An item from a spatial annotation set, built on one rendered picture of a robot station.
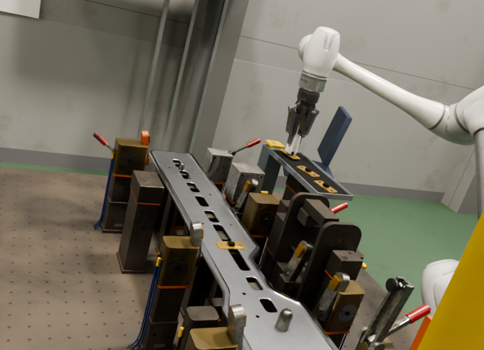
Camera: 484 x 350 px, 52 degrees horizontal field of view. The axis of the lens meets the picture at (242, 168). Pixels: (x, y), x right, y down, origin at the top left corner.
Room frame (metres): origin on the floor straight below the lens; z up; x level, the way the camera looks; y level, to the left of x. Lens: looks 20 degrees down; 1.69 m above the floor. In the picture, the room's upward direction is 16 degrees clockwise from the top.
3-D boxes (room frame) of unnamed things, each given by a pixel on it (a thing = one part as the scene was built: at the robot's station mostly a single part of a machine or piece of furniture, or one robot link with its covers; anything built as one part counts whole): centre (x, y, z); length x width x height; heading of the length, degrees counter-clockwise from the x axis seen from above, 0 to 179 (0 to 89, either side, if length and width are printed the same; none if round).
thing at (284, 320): (0.97, -0.19, 1.02); 0.03 x 0.03 x 0.07
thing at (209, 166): (1.87, 0.09, 0.88); 0.12 x 0.07 x 0.36; 118
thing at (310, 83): (1.74, -0.15, 1.44); 0.09 x 0.09 x 0.06
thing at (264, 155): (1.86, -0.10, 0.92); 0.08 x 0.08 x 0.44; 28
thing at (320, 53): (1.75, -0.15, 1.55); 0.13 x 0.11 x 0.16; 8
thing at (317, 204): (1.27, -0.26, 0.95); 0.18 x 0.13 x 0.49; 28
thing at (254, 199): (1.49, -0.11, 0.89); 0.12 x 0.08 x 0.38; 118
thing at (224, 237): (1.34, 0.01, 0.84); 0.12 x 0.05 x 0.29; 118
